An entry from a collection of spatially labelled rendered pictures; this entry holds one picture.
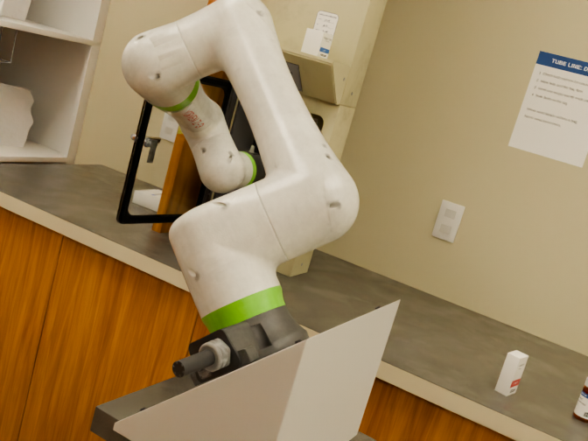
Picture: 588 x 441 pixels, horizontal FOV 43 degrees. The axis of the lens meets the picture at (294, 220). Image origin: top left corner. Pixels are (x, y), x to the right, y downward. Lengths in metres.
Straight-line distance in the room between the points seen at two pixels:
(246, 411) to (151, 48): 0.69
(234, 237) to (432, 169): 1.28
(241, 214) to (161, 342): 0.87
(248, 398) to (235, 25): 0.66
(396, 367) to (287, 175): 0.63
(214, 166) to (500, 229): 0.91
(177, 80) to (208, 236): 0.38
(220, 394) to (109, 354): 1.08
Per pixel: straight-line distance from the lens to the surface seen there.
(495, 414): 1.59
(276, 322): 1.10
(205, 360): 1.03
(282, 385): 0.93
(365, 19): 1.95
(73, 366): 2.12
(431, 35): 2.34
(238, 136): 2.11
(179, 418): 1.02
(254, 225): 1.09
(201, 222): 1.11
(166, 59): 1.37
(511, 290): 2.28
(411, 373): 1.61
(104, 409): 1.15
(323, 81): 1.89
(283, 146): 1.16
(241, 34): 1.33
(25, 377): 2.25
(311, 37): 1.90
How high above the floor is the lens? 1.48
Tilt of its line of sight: 11 degrees down
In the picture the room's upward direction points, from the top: 16 degrees clockwise
